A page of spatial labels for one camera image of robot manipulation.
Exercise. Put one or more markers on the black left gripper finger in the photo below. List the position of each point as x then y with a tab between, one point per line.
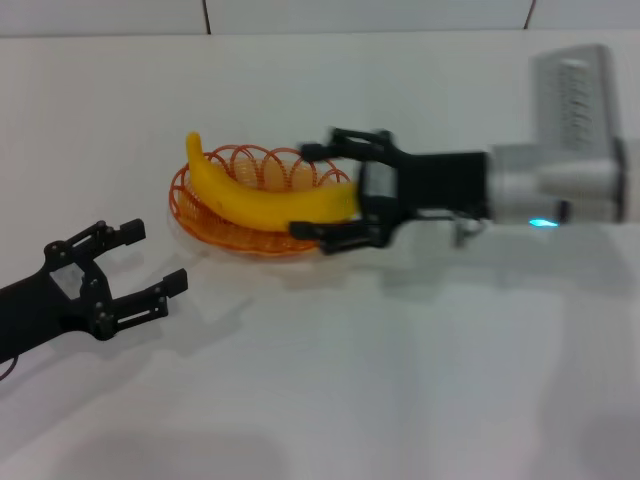
100	235
145	302

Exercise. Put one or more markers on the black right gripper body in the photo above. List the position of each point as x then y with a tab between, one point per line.
440	185

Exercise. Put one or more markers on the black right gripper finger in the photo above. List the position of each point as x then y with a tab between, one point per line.
355	145
340	235

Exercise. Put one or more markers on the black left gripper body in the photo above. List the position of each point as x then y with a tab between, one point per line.
40	310

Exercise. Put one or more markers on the orange woven plastic basket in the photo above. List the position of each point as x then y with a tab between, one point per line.
185	205

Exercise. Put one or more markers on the yellow banana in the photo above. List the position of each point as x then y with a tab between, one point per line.
250	205

